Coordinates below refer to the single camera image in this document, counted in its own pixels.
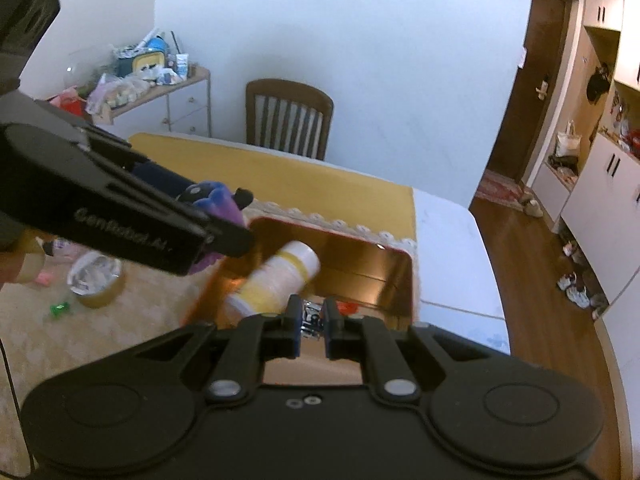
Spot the small silver metal clip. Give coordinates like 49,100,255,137
300,302,328,343

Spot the white and yellow bottle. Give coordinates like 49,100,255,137
222,240,321,318

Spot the white drawer cabinet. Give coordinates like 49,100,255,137
92,65,212,138

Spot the brown wooden chair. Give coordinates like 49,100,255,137
245,78,335,161

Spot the white tote bag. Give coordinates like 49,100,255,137
555,120,583,158

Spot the blue and yellow bag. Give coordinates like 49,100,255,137
116,42,168,78

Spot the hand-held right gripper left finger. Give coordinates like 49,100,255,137
131,295,305,406

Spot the clear plastic bag of items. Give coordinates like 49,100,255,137
85,72,151,116

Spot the orange metal tin box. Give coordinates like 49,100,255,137
182,215,420,386

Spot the white hallway cabinet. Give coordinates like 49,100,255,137
530,0,640,341

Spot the brown wooden door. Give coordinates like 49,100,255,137
487,0,573,183

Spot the person's left forearm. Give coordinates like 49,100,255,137
0,251,23,293

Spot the purple squishy toy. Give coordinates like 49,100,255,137
180,182,251,276

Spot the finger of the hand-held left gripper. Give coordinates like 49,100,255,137
201,216,257,259
86,126,254,209

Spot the yellow and beige tablecloth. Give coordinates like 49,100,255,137
0,132,421,466

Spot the red patterned rug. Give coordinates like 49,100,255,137
475,170,531,211

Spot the brown tape roll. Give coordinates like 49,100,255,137
66,252,126,309

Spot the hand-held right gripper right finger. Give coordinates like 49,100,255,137
322,297,496,406

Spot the black hanging hat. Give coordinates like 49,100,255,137
586,62,613,106

